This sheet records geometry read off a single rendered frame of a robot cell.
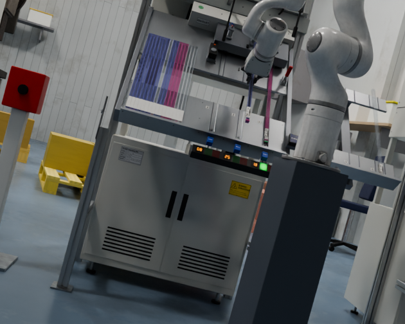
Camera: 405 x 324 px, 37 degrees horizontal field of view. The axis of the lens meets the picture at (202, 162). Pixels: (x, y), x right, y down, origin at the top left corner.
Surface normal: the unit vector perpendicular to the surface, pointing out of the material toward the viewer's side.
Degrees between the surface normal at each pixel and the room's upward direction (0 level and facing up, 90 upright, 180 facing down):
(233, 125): 46
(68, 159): 90
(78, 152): 90
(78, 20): 90
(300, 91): 90
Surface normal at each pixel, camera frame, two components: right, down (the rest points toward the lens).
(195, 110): 0.25, -0.64
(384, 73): -0.93, -0.25
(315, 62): -0.76, 0.43
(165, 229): 0.09, 0.05
